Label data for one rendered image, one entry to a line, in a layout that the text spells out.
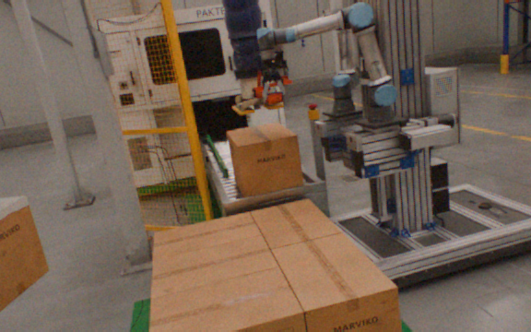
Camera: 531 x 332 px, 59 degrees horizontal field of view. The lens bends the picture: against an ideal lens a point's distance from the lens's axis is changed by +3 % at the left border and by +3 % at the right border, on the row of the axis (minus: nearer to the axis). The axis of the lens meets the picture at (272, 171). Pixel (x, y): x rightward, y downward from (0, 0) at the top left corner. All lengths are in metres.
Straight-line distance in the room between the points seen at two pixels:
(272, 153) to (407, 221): 0.98
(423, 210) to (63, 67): 9.75
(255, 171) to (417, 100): 1.09
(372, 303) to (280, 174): 1.32
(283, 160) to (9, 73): 9.48
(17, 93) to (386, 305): 10.69
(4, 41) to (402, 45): 10.03
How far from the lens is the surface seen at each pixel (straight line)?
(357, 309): 1.97
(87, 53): 3.55
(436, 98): 3.00
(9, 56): 11.91
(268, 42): 2.46
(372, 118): 2.66
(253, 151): 2.97
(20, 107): 11.96
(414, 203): 3.14
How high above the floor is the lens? 1.58
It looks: 16 degrees down
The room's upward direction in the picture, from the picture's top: 9 degrees counter-clockwise
